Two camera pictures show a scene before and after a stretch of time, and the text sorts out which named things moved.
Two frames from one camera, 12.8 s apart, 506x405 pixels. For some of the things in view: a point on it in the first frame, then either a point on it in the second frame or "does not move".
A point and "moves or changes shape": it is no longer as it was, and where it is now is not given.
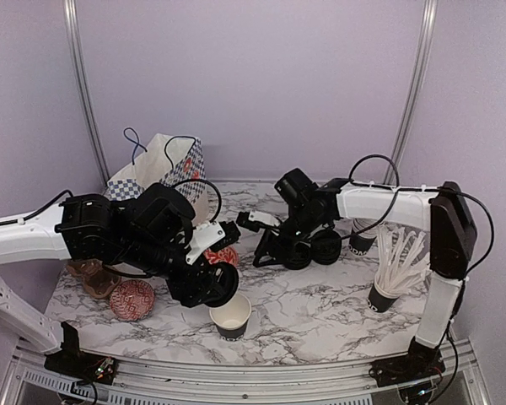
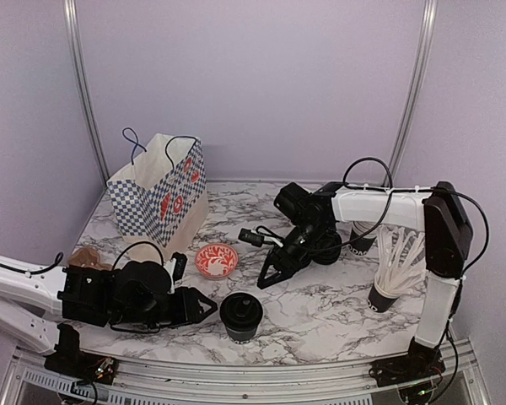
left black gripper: [191, 291] -> [194, 313]
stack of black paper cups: [360, 244] does not move
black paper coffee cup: [231, 319] moves or changes shape
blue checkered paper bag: [175, 161] does not move
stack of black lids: [324, 249] does not move
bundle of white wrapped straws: [403, 259] does not move
